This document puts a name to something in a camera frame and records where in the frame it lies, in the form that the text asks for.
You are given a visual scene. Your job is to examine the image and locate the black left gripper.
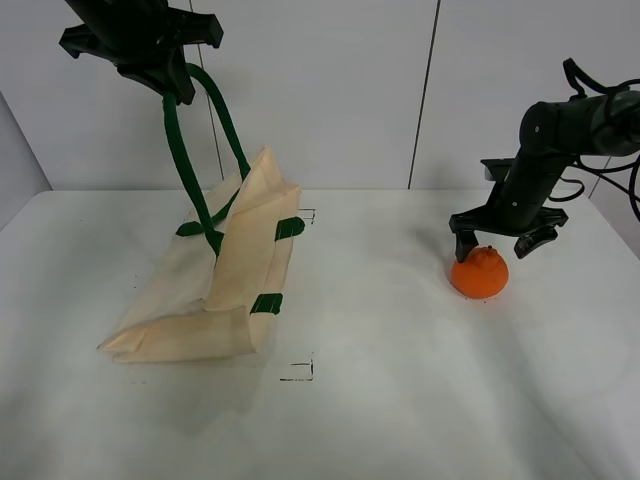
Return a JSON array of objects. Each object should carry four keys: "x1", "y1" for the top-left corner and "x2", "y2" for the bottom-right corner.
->
[{"x1": 59, "y1": 0, "x2": 222, "y2": 105}]

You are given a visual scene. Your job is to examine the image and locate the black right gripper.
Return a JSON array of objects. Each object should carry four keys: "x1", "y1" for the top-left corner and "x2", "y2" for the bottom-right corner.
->
[{"x1": 449, "y1": 156, "x2": 569, "y2": 263}]

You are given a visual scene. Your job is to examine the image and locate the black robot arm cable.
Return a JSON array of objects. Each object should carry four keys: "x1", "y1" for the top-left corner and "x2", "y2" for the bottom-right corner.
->
[{"x1": 549, "y1": 58, "x2": 640, "y2": 224}]

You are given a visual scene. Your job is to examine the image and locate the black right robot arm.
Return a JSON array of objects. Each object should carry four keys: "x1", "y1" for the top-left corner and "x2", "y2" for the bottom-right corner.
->
[{"x1": 449, "y1": 90, "x2": 639, "y2": 263}]

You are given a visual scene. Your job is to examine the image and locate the orange fruit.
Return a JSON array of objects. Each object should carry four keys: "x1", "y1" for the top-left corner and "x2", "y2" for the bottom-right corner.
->
[{"x1": 450, "y1": 246, "x2": 509, "y2": 300}]

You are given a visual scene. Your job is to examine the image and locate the white linen bag green handles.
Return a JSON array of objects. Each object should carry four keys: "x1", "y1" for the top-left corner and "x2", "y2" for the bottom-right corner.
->
[{"x1": 98, "y1": 64, "x2": 305, "y2": 363}]

